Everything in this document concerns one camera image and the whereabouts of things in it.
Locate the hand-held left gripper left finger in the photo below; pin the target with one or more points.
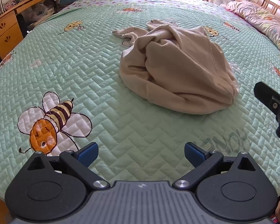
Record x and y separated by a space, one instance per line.
87 153

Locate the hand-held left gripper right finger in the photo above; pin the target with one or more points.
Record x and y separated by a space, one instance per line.
192 153

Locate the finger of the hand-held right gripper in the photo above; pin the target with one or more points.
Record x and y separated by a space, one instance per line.
264 92

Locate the beige smiley print pants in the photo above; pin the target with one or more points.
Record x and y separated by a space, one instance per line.
177 70

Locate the pink floral duvet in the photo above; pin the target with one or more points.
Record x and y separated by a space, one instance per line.
259 16

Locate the green bee print quilted bedspread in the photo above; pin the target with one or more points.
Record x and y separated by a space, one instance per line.
84 74

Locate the wooden bed headboard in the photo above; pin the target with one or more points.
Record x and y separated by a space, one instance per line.
274 4

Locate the white storage bin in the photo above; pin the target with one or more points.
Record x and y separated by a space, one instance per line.
38 16

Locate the wooden desk with drawers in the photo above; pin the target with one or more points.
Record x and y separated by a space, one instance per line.
7 28

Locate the framed child portrait photo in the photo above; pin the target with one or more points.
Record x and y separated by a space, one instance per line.
10 4

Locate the steel tumbler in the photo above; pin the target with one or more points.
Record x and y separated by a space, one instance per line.
0 7

